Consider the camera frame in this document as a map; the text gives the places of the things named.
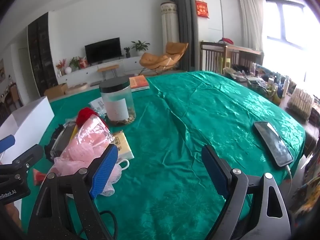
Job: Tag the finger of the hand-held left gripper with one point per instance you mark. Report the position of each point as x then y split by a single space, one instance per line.
6 142
28 155

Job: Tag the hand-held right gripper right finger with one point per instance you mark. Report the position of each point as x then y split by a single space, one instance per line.
215 172

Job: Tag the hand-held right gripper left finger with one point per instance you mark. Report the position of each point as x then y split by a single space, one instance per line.
105 170

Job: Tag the white cardboard box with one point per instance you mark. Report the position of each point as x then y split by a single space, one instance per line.
27 122

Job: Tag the pink mesh bath pouf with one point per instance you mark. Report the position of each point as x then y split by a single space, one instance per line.
70 166

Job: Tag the pink floral face mask pack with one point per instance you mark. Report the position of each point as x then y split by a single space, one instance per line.
92 135

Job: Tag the red yarn ball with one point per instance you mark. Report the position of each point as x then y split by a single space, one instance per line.
85 115

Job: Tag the small red packet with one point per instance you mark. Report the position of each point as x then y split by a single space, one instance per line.
37 176

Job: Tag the black lace cloth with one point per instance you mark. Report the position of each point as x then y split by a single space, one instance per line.
51 140

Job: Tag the wooden dining table with chairs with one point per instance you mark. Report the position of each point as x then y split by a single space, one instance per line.
11 100

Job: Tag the green satin tablecloth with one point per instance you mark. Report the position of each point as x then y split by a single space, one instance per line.
175 130

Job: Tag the black smartphone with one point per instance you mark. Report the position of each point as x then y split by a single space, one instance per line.
272 142

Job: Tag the clear jar with black lid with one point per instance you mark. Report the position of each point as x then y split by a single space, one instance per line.
117 105

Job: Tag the grey printed packet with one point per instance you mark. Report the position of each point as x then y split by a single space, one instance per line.
96 103

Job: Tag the brown cardboard box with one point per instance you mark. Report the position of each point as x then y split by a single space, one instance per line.
56 90

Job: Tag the round beige cushion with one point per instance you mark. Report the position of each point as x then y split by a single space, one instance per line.
77 87

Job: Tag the red flower bouquet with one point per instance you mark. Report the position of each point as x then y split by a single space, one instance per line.
60 66

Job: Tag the orange book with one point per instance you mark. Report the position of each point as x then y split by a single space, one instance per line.
138 82

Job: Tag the white sphere lamp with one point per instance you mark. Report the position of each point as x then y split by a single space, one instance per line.
68 70

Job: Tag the dark glass display cabinet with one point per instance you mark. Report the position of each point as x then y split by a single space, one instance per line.
41 55

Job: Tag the pile of bottles and clutter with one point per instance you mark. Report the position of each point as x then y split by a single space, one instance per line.
260 82

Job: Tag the small wooden stool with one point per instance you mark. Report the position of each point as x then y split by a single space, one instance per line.
107 67

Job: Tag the green plant in red wrap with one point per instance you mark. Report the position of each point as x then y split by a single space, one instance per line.
77 62

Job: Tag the white television cabinet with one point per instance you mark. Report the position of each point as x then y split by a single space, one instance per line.
130 63

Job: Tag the clear bag of white rolls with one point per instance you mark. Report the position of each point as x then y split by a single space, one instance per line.
301 102

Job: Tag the wooden crib railing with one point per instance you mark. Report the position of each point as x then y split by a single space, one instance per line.
212 55

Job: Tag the small green potted plant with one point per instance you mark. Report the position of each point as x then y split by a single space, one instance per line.
127 52

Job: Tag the black flat television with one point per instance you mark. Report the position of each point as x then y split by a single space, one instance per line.
102 50

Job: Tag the orange lounge chair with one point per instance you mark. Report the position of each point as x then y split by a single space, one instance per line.
160 58

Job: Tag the large green potted plant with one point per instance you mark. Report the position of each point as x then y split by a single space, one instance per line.
140 46

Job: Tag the red clothes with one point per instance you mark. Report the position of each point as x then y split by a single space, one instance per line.
225 40

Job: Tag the covered standing air conditioner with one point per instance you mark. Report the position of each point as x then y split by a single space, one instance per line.
170 25

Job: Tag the grey curtain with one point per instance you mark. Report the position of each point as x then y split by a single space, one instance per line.
183 17

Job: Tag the white curtain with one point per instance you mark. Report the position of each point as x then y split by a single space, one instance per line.
251 17

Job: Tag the dark framed window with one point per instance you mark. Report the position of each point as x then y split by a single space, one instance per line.
282 22

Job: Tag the framed wall picture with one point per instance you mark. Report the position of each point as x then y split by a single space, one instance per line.
2 70

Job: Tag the red wall hanging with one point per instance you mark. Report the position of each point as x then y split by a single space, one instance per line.
202 8

